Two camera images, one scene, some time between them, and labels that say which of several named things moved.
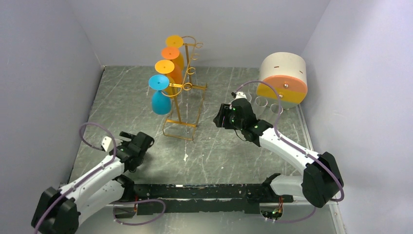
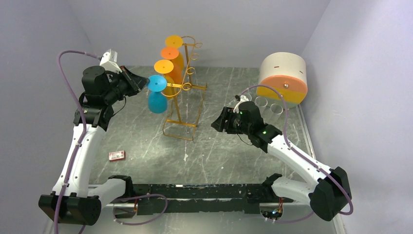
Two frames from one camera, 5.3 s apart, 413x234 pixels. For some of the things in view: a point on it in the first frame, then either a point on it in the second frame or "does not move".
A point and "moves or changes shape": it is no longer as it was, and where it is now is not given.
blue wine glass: (161, 101) moves or changes shape
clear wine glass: (248, 96) does not move
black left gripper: (128, 136) to (138, 82)
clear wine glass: (273, 112) does not move
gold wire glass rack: (189, 97) does not move
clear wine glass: (260, 104) does not move
